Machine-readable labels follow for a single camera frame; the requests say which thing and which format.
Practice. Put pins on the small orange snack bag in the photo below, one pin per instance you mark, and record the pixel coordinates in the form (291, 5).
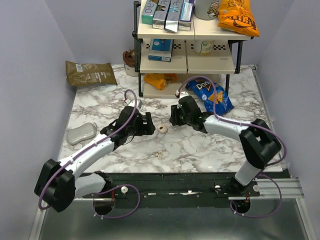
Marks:
(160, 80)

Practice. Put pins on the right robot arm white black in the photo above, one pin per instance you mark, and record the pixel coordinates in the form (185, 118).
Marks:
(259, 143)

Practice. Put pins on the white green cup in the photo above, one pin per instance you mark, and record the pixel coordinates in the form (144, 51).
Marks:
(203, 47)

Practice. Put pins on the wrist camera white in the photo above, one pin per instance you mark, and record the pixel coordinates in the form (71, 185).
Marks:
(132, 103)
(181, 94)

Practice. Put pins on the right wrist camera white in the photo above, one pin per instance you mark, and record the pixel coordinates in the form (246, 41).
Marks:
(181, 94)

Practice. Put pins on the teal toothpaste box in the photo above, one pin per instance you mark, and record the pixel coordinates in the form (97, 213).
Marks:
(148, 11)

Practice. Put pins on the blue Doritos chip bag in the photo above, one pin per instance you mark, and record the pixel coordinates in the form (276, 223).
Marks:
(211, 93)

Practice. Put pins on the blue box middle shelf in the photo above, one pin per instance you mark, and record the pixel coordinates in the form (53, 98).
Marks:
(160, 50)

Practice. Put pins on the white mug with cartoon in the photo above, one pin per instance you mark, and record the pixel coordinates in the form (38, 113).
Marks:
(206, 9)

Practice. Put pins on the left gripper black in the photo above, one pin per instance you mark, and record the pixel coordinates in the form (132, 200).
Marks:
(148, 129)

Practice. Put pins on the brown coffee bag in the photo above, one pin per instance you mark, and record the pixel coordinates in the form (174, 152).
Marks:
(81, 75)

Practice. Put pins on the silver toothpaste box left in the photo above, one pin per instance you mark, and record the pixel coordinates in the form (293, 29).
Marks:
(160, 15)

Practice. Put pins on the blue white toothpaste box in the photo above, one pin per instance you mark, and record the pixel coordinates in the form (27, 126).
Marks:
(186, 15)

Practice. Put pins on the white cup brown contents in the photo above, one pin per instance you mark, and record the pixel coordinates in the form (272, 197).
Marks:
(128, 57)

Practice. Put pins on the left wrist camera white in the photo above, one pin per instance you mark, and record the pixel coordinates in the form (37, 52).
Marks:
(132, 103)

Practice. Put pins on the beige earbud charging case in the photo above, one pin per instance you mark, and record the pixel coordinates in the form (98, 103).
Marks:
(162, 129)

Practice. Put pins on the orange chip bag top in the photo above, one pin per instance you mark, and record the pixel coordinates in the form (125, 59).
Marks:
(236, 16)

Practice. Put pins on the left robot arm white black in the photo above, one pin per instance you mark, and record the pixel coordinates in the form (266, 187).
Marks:
(56, 184)

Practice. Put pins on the beige shelf rack black frame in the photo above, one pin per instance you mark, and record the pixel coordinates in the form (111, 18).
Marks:
(224, 59)

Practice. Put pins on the aluminium frame rail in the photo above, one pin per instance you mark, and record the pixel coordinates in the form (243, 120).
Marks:
(265, 189)

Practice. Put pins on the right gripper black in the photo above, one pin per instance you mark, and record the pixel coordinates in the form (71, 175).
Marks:
(174, 118)

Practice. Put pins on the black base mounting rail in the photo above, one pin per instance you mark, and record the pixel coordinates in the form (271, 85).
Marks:
(156, 190)

